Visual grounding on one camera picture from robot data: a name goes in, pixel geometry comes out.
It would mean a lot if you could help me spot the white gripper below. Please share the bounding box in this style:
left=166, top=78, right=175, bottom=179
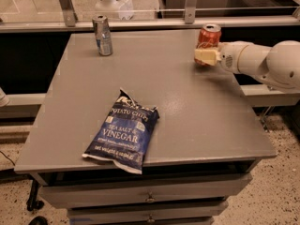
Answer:
left=194, top=41, right=250, bottom=74

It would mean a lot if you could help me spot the red coca-cola can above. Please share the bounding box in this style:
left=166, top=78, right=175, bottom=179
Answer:
left=194, top=23, right=221, bottom=66

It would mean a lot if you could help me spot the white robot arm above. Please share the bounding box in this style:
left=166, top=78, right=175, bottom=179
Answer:
left=194, top=40, right=300, bottom=93

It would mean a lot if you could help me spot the silver blue soda can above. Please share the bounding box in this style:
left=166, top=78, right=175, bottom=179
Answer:
left=92, top=15, right=113, bottom=56

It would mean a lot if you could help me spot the blue potato chip bag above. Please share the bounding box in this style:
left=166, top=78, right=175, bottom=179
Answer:
left=82, top=89, right=159, bottom=174

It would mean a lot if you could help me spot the grey drawer cabinet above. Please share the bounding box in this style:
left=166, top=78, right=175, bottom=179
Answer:
left=15, top=30, right=276, bottom=225

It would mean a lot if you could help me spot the upper drawer knob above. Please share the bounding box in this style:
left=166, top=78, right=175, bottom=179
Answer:
left=145, top=192, right=156, bottom=203

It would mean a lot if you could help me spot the drawer knob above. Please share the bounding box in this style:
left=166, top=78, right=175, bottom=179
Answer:
left=145, top=192, right=156, bottom=203
left=147, top=215, right=156, bottom=224

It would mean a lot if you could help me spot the lower drawer knob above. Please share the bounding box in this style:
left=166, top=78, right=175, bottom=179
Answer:
left=147, top=215, right=156, bottom=224

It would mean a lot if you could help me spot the black caster wheel leg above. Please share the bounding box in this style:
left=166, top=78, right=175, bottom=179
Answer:
left=26, top=180, right=44, bottom=212

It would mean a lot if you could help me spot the right metal bracket post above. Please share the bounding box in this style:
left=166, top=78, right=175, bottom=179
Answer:
left=184, top=0, right=198, bottom=24

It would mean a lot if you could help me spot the metal bracket post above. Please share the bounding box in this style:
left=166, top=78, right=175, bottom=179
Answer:
left=184, top=0, right=198, bottom=24
left=59, top=0, right=77, bottom=27

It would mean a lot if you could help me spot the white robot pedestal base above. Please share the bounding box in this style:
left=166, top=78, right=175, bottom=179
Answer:
left=95, top=0, right=134, bottom=20

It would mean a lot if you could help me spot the left metal bracket post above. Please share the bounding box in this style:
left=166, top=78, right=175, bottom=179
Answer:
left=59, top=0, right=77, bottom=27

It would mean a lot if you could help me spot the horizontal metal rail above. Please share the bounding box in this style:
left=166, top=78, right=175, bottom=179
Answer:
left=0, top=15, right=300, bottom=33

